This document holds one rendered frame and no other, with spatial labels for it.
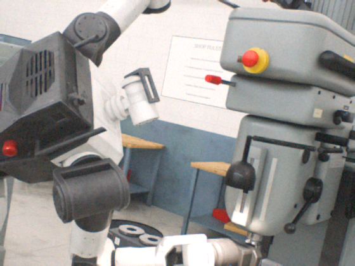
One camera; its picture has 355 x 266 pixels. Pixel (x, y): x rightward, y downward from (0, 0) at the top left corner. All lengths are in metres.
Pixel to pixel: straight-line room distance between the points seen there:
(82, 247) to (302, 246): 0.88
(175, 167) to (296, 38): 5.52
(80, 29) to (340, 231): 1.07
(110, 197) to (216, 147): 5.28
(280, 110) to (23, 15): 8.13
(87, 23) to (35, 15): 7.68
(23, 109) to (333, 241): 1.14
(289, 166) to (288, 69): 0.27
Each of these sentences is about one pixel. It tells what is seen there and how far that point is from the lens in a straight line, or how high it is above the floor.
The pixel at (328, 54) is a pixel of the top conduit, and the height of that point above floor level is 1.80.
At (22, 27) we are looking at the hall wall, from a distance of 9.16.
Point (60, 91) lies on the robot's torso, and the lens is 1.01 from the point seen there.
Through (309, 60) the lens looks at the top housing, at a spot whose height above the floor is 1.78.
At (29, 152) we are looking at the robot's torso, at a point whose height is 1.45.
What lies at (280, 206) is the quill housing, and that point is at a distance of 1.34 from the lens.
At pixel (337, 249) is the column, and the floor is 1.24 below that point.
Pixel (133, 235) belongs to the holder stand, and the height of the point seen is 1.15.
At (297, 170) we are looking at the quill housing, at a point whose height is 1.51.
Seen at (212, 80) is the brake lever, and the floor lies 1.70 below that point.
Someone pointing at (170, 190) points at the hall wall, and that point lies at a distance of 6.68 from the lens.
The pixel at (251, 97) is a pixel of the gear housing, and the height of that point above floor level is 1.67.
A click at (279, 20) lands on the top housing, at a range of 1.21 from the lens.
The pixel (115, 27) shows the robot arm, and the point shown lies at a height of 1.79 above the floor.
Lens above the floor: 1.66
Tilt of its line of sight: 7 degrees down
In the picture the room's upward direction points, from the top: 11 degrees clockwise
